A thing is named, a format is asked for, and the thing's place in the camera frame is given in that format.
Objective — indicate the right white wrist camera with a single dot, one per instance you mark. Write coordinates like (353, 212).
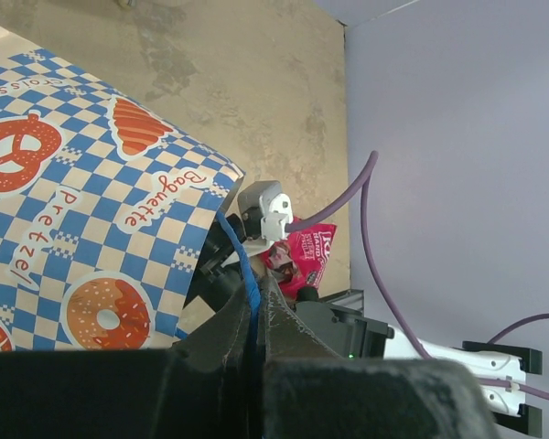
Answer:
(266, 210)

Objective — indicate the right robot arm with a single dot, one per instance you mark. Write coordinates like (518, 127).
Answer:
(351, 335)

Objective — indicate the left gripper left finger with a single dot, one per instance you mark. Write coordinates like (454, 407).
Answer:
(195, 389)

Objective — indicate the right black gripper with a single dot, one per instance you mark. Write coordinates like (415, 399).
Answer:
(214, 280)

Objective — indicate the red chips bag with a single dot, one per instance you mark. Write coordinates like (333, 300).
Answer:
(300, 260)

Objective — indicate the blue checkered paper bag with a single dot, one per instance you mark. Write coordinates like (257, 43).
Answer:
(104, 209)

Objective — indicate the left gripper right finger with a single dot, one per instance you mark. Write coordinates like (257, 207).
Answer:
(310, 392)

